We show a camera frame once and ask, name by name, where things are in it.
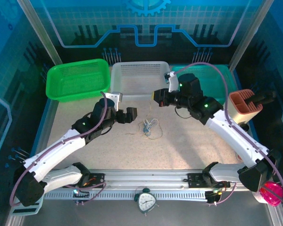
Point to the white plastic basket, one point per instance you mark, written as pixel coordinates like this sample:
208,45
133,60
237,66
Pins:
139,77

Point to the teal plastic basket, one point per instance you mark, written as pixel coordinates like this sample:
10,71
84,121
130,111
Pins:
214,77

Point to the aluminium frame post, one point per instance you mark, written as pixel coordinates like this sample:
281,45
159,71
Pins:
252,33
40,33

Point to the pink dome light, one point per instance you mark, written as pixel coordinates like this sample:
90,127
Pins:
272,194

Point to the terracotta and white utensil holder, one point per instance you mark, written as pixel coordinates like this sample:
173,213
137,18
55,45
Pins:
240,110

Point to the green plastic basket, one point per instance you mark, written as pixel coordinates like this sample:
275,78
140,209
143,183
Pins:
77,80

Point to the small black controller box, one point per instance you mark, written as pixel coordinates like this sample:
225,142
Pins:
81,194
213,195

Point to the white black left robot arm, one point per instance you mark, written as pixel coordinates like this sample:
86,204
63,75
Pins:
56,148

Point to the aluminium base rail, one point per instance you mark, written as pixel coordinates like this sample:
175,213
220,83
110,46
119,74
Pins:
143,175

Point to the grey box with black slot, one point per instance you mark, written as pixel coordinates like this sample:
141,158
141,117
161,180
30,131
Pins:
26,210

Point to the teal alarm clock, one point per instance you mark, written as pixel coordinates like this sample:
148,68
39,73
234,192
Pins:
146,201

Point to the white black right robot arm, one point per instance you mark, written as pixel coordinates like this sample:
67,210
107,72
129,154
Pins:
235,139

